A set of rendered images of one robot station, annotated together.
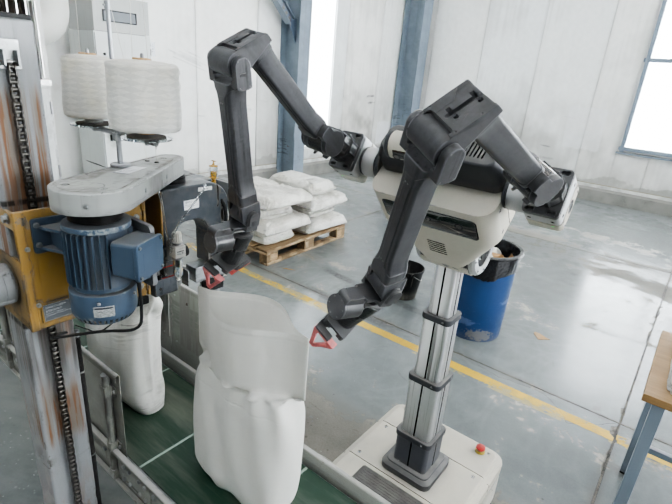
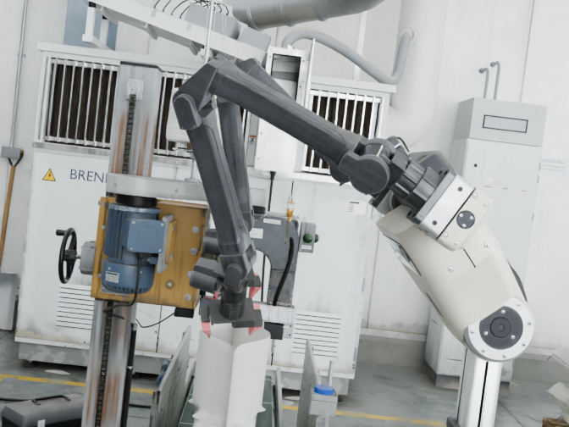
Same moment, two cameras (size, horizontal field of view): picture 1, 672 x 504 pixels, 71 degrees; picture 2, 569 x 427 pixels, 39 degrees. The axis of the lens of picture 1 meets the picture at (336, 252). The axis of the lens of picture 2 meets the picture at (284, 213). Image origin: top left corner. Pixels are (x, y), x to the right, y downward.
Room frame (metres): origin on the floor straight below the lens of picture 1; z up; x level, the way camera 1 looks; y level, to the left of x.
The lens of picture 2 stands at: (-0.08, -1.55, 1.49)
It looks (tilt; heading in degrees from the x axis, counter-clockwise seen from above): 3 degrees down; 52
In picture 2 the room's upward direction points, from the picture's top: 7 degrees clockwise
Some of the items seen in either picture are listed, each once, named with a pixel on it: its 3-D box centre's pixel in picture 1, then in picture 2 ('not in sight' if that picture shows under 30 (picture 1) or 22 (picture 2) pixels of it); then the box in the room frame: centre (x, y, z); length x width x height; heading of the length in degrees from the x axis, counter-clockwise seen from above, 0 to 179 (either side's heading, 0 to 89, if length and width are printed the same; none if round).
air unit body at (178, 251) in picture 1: (178, 255); not in sight; (1.32, 0.47, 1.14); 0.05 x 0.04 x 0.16; 143
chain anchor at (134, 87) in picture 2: (8, 54); (134, 89); (1.09, 0.74, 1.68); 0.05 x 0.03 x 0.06; 143
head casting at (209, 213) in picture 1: (169, 212); (258, 250); (1.50, 0.56, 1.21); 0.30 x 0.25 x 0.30; 53
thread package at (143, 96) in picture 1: (144, 96); (196, 117); (1.17, 0.48, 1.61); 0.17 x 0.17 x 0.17
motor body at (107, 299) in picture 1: (101, 268); (130, 247); (1.04, 0.56, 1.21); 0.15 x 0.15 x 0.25
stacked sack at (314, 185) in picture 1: (301, 182); not in sight; (4.94, 0.42, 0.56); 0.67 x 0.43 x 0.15; 53
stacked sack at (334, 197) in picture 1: (314, 198); not in sight; (4.79, 0.27, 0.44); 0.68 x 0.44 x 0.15; 143
